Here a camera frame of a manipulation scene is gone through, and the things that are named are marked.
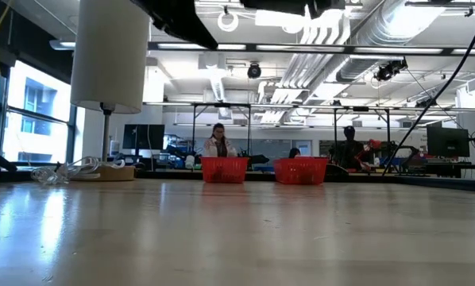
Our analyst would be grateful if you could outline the red plastic basket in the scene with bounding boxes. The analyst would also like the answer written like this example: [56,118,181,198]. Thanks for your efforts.
[272,157,329,186]
[199,157,249,184]

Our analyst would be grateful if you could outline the red desk lamp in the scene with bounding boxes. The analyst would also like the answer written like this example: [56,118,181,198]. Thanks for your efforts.
[356,138,383,172]

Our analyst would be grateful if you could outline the black metal station frame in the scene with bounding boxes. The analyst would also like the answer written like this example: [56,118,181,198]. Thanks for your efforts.
[332,106,392,168]
[191,102,252,160]

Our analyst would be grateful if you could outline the black ceiling camera rig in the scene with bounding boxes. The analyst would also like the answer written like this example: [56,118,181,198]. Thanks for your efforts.
[373,58,408,83]

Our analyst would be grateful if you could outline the black curved cable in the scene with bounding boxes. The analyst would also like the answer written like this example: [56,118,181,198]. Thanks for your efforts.
[0,146,19,173]

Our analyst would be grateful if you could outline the silver ventilation duct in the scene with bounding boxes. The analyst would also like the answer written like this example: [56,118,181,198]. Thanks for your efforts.
[335,0,449,83]

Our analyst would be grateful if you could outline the white lamp cable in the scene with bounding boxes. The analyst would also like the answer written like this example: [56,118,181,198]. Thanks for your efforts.
[30,156,126,186]

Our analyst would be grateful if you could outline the black computer monitor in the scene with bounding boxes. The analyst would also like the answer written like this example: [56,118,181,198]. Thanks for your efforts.
[122,124,166,151]
[427,126,471,158]

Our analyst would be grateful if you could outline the white ring ceiling lamp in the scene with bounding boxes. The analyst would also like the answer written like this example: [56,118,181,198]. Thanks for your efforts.
[217,10,240,33]

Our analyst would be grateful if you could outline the long black cable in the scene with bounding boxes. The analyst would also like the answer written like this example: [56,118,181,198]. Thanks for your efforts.
[381,2,475,176]

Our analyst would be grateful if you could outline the black aluminium table frame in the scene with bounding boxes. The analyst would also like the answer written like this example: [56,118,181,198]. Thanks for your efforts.
[133,169,475,191]

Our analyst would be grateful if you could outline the black beam with light strips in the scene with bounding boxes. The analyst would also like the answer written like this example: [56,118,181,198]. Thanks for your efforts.
[148,41,475,56]

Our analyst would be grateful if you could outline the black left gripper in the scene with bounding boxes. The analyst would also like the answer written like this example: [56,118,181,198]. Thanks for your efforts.
[239,0,346,19]

